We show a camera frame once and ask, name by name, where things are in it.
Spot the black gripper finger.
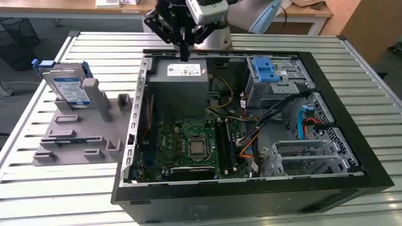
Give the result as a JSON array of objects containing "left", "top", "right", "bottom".
[
  {"left": 142, "top": 9, "right": 186, "bottom": 63},
  {"left": 184, "top": 21, "right": 221, "bottom": 63}
]

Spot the hard disk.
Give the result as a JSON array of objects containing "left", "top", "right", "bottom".
[{"left": 30, "top": 60, "right": 93, "bottom": 110}]

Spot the silver disk bay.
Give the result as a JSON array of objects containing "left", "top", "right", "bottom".
[{"left": 261, "top": 138, "right": 359, "bottom": 177}]

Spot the grey power supply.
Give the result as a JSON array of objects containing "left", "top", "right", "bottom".
[{"left": 146, "top": 58, "right": 209, "bottom": 121}]

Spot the brown cardboard box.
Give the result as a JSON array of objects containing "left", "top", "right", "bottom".
[{"left": 288, "top": 0, "right": 324, "bottom": 11}]

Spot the CPU socket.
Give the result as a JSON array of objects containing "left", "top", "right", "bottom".
[{"left": 184, "top": 134, "right": 211, "bottom": 162}]

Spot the green motherboard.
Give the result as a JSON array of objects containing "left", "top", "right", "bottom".
[{"left": 137, "top": 119, "right": 261, "bottom": 183}]

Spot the black mesh waste bin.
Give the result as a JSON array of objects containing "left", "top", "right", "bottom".
[{"left": 0, "top": 17, "right": 40, "bottom": 71}]

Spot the grey parts rack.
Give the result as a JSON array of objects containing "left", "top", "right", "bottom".
[{"left": 32, "top": 79, "right": 134, "bottom": 167}]

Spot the RAM slot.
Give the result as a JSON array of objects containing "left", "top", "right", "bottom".
[{"left": 215, "top": 119, "right": 229, "bottom": 175}]

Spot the silver CPU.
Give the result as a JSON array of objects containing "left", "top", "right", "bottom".
[{"left": 189, "top": 140, "right": 207, "bottom": 156}]

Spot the wooden cabinet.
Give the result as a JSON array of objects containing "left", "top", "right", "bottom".
[{"left": 319, "top": 0, "right": 402, "bottom": 66}]

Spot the RAM stick in rack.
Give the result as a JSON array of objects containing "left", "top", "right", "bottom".
[{"left": 53, "top": 138, "right": 88, "bottom": 144}]

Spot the grey floor stand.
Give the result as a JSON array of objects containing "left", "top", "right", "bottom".
[{"left": 0, "top": 77, "right": 14, "bottom": 97}]

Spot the black graphics card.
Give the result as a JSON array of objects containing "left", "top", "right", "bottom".
[{"left": 162, "top": 164, "right": 217, "bottom": 181}]

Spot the black PC case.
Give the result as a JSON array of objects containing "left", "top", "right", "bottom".
[{"left": 109, "top": 48, "right": 395, "bottom": 224}]

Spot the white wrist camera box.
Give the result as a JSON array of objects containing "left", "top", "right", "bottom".
[{"left": 184, "top": 0, "right": 229, "bottom": 25}]

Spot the blue drive bracket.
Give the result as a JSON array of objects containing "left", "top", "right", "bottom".
[{"left": 252, "top": 57, "right": 283, "bottom": 83}]

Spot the wooden desk white frame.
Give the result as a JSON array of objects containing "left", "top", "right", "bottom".
[{"left": 0, "top": 0, "right": 333, "bottom": 36}]

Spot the yellow wire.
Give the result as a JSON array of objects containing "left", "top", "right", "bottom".
[{"left": 205, "top": 74, "right": 235, "bottom": 109}]

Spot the orange wire bundle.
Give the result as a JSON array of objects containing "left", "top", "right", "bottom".
[{"left": 237, "top": 93, "right": 263, "bottom": 122}]

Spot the black cable bundle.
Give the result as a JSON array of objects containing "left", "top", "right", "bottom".
[{"left": 236, "top": 90, "right": 315, "bottom": 146}]

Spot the red twisted fan wire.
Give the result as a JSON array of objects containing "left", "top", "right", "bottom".
[{"left": 138, "top": 94, "right": 153, "bottom": 145}]

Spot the white floor cable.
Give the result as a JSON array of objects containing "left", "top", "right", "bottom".
[{"left": 5, "top": 81, "right": 42, "bottom": 86}]

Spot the blue wire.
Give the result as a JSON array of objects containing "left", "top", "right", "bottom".
[{"left": 296, "top": 105, "right": 315, "bottom": 142}]

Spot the red power wire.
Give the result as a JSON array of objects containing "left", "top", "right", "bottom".
[{"left": 303, "top": 118, "right": 337, "bottom": 131}]

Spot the orange wire loop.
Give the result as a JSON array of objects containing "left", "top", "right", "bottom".
[{"left": 239, "top": 137, "right": 263, "bottom": 163}]

